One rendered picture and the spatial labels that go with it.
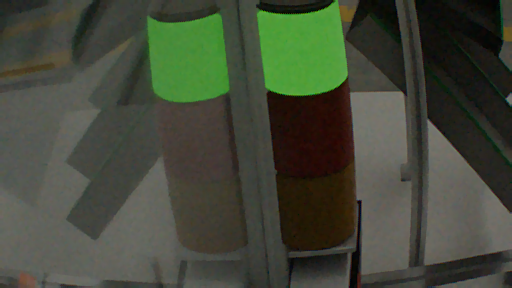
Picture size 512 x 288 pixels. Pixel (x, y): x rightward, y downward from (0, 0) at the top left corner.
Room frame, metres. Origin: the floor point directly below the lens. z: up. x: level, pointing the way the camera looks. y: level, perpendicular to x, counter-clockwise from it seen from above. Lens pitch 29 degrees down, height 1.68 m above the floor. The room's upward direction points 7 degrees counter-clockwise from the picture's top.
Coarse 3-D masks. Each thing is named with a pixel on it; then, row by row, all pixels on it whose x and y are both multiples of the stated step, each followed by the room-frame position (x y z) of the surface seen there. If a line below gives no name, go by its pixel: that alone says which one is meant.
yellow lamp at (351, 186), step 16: (352, 160) 0.63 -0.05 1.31; (288, 176) 0.62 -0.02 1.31; (320, 176) 0.62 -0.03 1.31; (336, 176) 0.62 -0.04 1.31; (352, 176) 0.63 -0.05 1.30; (288, 192) 0.62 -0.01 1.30; (304, 192) 0.61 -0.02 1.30; (320, 192) 0.61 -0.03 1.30; (336, 192) 0.62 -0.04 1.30; (352, 192) 0.63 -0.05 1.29; (288, 208) 0.62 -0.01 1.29; (304, 208) 0.62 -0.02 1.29; (320, 208) 0.61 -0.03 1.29; (336, 208) 0.62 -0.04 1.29; (352, 208) 0.63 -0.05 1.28; (288, 224) 0.62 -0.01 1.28; (304, 224) 0.62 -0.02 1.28; (320, 224) 0.61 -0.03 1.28; (336, 224) 0.62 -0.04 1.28; (352, 224) 0.63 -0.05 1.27; (288, 240) 0.62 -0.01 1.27; (304, 240) 0.62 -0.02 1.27; (320, 240) 0.61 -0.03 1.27; (336, 240) 0.62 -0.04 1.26
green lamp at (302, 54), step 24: (336, 0) 0.64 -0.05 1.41; (264, 24) 0.62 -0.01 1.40; (288, 24) 0.61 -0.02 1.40; (312, 24) 0.61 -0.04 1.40; (336, 24) 0.63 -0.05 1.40; (264, 48) 0.62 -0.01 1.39; (288, 48) 0.62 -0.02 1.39; (312, 48) 0.61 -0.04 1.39; (336, 48) 0.62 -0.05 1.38; (264, 72) 0.63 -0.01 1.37; (288, 72) 0.62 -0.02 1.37; (312, 72) 0.61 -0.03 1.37; (336, 72) 0.62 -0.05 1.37
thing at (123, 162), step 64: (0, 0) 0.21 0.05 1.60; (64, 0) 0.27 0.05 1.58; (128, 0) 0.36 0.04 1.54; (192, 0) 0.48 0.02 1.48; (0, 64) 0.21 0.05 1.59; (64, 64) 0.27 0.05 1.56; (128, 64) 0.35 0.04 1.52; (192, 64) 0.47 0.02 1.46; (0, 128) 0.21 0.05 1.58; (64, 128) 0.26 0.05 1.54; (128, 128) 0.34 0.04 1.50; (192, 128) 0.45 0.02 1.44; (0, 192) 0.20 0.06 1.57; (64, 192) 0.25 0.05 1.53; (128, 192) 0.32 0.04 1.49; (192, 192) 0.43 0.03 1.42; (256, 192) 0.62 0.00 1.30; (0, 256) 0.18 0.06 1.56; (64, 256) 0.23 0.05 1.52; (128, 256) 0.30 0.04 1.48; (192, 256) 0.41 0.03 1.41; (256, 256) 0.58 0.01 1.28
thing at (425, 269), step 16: (480, 256) 0.97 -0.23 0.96; (496, 256) 0.96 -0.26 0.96; (384, 272) 0.99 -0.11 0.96; (400, 272) 0.98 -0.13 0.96; (416, 272) 0.97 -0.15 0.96; (432, 272) 0.96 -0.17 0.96; (448, 272) 0.96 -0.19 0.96; (464, 272) 0.95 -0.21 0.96; (480, 272) 0.94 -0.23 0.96; (496, 272) 0.93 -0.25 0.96
